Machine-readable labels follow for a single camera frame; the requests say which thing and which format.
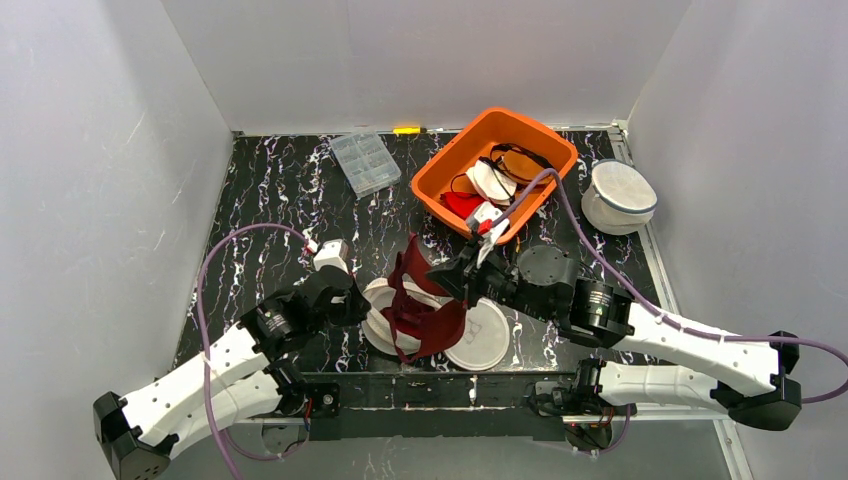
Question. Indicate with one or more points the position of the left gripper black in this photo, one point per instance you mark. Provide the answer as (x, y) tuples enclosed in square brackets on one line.
[(354, 302)]

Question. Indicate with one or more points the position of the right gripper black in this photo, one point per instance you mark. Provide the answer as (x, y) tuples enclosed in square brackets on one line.
[(472, 275)]

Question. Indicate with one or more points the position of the dark maroon bra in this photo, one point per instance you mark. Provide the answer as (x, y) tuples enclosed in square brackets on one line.
[(436, 329)]

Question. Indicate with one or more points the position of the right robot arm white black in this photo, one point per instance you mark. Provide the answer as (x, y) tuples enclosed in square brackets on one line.
[(747, 381)]

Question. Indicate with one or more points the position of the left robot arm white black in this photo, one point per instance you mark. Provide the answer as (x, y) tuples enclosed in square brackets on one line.
[(247, 372)]

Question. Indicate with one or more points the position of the red bra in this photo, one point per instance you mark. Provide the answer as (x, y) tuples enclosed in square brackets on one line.
[(462, 204)]

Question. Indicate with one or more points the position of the white bra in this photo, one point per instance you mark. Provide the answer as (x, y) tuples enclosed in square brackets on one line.
[(491, 184)]

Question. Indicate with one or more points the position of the grey-trim mesh laundry bag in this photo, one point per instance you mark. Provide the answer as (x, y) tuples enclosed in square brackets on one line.
[(619, 200)]

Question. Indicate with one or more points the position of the orange plastic bin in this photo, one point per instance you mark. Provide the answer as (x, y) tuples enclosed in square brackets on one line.
[(493, 159)]

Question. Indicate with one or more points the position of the clear plastic compartment box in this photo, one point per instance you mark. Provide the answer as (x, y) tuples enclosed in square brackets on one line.
[(365, 161)]

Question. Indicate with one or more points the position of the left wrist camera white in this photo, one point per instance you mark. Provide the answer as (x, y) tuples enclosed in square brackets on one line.
[(332, 253)]

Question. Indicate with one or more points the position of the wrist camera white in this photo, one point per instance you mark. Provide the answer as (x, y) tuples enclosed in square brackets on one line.
[(332, 253), (487, 225)]

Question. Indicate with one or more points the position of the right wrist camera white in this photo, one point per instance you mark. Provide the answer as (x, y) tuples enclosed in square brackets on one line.
[(487, 225)]

